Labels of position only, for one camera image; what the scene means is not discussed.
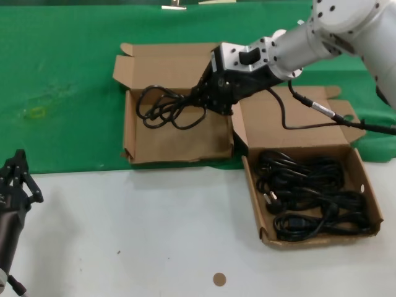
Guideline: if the green table cloth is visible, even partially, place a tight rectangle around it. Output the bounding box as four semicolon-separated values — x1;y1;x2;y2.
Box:
0;0;396;176

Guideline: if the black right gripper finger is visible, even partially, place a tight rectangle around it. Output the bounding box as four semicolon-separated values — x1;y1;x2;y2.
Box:
187;76;215;103
197;95;235;117

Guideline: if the black cable with silver connector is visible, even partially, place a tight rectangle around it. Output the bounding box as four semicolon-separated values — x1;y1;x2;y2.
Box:
288;79;396;136

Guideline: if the left open cardboard box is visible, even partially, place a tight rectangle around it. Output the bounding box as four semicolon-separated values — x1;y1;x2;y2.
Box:
111;42;239;165

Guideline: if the black power cable bundle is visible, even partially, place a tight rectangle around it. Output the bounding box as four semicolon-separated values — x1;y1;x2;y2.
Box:
256;150;345;215
273;190;372;241
136;85;207;130

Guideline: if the right open cardboard box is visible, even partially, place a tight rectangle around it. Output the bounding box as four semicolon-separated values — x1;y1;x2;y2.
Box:
223;85;384;251

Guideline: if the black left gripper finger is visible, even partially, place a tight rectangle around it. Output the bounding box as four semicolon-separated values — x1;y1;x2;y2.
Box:
6;149;44;204

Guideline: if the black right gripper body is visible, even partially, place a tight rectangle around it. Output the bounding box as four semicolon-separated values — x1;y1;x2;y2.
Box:
202;45;282;106

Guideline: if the open cardboard box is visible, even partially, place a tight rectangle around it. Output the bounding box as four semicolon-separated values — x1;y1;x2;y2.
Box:
223;85;384;251
111;42;239;165

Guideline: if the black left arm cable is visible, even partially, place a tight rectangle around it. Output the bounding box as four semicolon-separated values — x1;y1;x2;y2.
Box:
6;273;29;297

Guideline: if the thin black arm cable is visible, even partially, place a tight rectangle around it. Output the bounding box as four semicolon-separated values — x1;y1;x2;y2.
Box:
268;87;338;130

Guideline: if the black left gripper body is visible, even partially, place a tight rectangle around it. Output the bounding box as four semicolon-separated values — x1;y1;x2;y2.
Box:
0;168;32;218

